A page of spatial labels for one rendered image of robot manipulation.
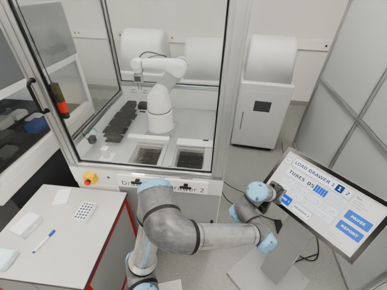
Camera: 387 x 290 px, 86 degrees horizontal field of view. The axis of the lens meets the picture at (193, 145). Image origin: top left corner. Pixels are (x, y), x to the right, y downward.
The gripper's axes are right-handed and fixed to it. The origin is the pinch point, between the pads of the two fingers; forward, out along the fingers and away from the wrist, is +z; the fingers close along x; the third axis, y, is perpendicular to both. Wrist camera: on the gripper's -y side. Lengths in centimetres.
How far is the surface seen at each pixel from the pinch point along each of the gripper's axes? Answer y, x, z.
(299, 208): 2.0, -9.7, 7.3
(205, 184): -21.1, 36.7, -4.7
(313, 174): 20.3, -5.3, 7.1
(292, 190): 7.1, -2.2, 7.2
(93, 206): -71, 71, -44
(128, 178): -46, 71, -32
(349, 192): 22.3, -21.7, 7.1
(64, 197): -81, 92, -52
